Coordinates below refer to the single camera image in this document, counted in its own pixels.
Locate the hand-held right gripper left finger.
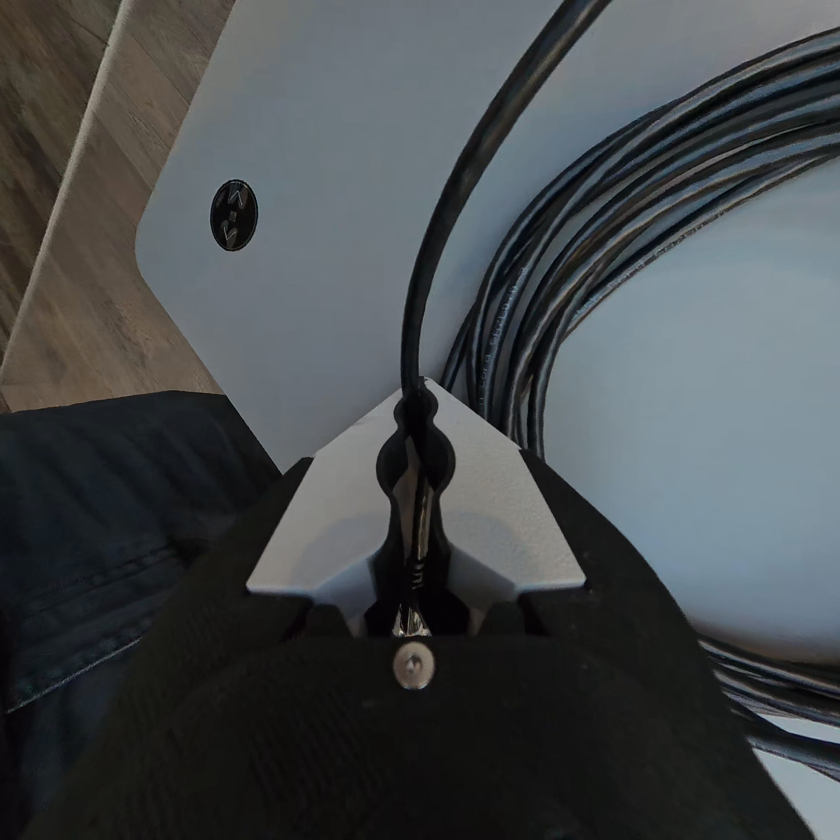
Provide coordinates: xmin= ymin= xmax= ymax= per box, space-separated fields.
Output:
xmin=246 ymin=387 xmax=417 ymax=637

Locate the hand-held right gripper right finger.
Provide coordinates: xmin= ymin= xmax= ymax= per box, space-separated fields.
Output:
xmin=420 ymin=377 xmax=587 ymax=636

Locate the long black cable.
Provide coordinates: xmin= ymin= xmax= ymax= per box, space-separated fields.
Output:
xmin=392 ymin=0 xmax=840 ymax=785

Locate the round black desk cap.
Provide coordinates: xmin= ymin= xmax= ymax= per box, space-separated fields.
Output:
xmin=210 ymin=178 xmax=259 ymax=252

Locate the grey desk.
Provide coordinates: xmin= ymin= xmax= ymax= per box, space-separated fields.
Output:
xmin=134 ymin=0 xmax=840 ymax=840

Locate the person's dark clothing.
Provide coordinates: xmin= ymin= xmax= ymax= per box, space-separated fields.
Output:
xmin=0 ymin=390 xmax=283 ymax=840

